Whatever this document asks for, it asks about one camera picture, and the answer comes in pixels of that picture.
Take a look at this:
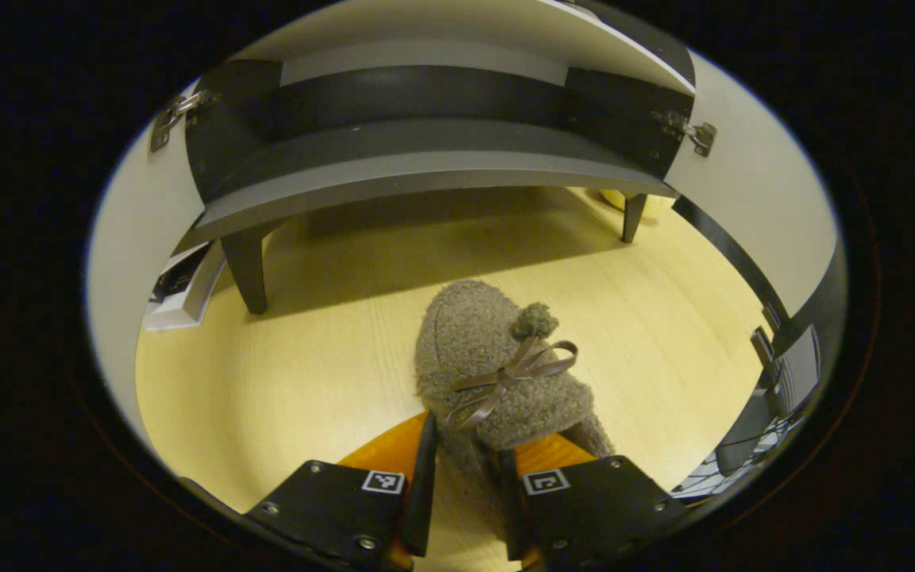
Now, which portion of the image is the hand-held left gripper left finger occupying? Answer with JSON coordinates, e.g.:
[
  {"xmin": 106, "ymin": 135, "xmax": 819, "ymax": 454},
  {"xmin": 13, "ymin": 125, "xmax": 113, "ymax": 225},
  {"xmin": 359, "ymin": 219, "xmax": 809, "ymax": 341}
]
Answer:
[{"xmin": 247, "ymin": 411, "xmax": 438, "ymax": 572}]

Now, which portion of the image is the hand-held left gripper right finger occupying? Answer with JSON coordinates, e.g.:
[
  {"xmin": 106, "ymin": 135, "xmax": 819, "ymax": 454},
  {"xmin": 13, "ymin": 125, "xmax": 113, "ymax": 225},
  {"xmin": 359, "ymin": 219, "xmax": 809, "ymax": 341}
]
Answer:
[{"xmin": 497, "ymin": 433, "xmax": 689, "ymax": 572}]

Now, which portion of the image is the brown fuzzy shoe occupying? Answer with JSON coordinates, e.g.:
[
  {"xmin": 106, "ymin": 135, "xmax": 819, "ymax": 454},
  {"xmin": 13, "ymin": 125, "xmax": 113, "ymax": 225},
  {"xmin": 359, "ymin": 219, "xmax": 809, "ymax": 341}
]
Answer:
[{"xmin": 414, "ymin": 278, "xmax": 617, "ymax": 525}]

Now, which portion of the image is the white shoe cabinet door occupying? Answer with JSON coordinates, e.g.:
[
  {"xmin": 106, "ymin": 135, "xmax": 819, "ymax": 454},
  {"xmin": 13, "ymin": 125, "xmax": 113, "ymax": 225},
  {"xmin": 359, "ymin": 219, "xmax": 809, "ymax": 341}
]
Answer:
[
  {"xmin": 664, "ymin": 49, "xmax": 847, "ymax": 358},
  {"xmin": 84, "ymin": 79, "xmax": 228, "ymax": 454}
]

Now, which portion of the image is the white and grey shoe cabinet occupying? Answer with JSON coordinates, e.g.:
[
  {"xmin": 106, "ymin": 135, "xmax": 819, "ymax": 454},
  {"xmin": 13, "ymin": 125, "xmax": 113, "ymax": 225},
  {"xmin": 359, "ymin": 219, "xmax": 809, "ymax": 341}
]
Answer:
[{"xmin": 183, "ymin": 0, "xmax": 697, "ymax": 315}]

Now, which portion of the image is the metal door hinge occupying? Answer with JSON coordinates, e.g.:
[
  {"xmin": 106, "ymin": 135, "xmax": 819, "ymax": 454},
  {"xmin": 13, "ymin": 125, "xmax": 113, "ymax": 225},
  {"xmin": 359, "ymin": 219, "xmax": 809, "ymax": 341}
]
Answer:
[
  {"xmin": 652, "ymin": 110, "xmax": 718, "ymax": 157},
  {"xmin": 149, "ymin": 90, "xmax": 216, "ymax": 153}
]

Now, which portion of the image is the white cabinet shelf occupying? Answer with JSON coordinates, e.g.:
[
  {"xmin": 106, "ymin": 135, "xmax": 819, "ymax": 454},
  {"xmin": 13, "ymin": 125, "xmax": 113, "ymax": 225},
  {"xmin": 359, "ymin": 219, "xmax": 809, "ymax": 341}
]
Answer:
[{"xmin": 231, "ymin": 0, "xmax": 697, "ymax": 96}]

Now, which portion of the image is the dark gridded object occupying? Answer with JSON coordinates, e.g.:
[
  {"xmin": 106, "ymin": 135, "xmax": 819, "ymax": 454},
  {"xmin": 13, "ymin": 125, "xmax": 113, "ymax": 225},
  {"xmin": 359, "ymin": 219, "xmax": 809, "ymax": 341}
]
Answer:
[{"xmin": 672, "ymin": 326, "xmax": 824, "ymax": 505}]

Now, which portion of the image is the white and black box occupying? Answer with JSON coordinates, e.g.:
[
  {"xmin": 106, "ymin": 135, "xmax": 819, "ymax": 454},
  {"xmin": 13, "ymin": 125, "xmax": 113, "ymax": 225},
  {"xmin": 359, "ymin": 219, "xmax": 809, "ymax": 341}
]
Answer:
[{"xmin": 144, "ymin": 241, "xmax": 226, "ymax": 331}]

